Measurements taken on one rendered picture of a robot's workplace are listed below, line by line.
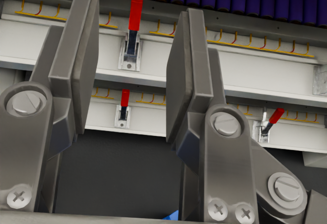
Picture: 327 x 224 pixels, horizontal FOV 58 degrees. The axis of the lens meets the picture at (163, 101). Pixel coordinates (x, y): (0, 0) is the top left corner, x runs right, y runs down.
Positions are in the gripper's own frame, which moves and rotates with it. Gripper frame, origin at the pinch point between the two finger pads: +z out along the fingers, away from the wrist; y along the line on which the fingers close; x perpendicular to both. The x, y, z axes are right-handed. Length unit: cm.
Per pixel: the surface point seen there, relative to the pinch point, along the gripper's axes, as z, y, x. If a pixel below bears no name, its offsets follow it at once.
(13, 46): 19.8, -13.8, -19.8
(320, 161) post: 22, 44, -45
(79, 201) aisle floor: 12, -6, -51
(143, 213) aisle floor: 11, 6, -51
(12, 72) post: 25.0, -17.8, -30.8
